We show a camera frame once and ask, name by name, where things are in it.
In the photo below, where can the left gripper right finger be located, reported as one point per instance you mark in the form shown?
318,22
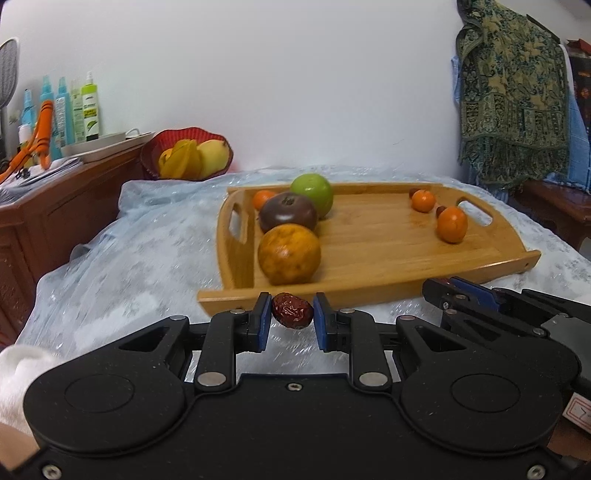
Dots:
411,354

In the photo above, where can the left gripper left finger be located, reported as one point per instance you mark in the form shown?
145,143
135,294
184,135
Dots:
171,343

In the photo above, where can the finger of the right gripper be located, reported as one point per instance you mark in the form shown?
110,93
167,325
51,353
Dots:
514,303
458,298

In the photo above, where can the medium orange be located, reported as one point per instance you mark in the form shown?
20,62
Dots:
452,225

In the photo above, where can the large brownish orange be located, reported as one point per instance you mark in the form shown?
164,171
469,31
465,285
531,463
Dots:
289,254

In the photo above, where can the small mandarin orange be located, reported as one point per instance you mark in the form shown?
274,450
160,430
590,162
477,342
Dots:
424,203

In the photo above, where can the dark purple tomato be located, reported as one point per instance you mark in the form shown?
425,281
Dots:
288,208

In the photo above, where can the green apple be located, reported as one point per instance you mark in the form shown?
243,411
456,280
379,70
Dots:
317,189

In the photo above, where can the wooden chair right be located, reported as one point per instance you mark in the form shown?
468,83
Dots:
562,209

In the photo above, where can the bamboo serving tray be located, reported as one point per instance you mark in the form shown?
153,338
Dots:
375,248

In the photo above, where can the snowflake white tablecloth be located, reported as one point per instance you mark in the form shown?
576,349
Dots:
152,260

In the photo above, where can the yellow starfruit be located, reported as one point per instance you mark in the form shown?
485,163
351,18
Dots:
181,162

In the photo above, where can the yellow mango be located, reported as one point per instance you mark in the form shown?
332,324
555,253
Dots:
214,156

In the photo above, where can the green patterned shawl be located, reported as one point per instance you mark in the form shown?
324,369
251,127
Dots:
514,112

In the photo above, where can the red fruit bowl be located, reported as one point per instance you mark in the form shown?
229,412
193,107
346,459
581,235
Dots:
166,139

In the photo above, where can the wooden side cabinet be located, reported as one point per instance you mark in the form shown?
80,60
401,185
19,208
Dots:
39,231

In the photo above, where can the white tray on cabinet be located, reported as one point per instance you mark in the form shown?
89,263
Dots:
106,146

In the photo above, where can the blue spray bottle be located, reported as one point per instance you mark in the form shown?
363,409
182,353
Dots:
64,115

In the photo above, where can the green white bottle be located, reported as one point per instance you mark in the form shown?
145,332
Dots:
90,109

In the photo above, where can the electric fly swatter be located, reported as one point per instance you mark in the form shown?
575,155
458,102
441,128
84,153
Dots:
9,63

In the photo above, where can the orange handled tool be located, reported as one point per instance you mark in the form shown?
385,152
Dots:
38,145

